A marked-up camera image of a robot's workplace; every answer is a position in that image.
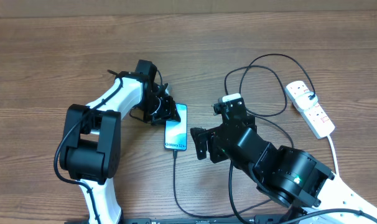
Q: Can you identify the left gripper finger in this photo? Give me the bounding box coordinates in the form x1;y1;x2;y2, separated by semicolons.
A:
169;103;181;123
151;116;170;126

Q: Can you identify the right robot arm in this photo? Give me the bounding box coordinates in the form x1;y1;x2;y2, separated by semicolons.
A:
190;98;377;223

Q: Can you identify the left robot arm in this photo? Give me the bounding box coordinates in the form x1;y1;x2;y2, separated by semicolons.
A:
54;60;182;223

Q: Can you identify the white charger plug adapter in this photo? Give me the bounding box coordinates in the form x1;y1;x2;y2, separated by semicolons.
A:
294;92;318;111

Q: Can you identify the white power strip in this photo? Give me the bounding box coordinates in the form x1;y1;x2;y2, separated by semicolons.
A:
285;81;335;139

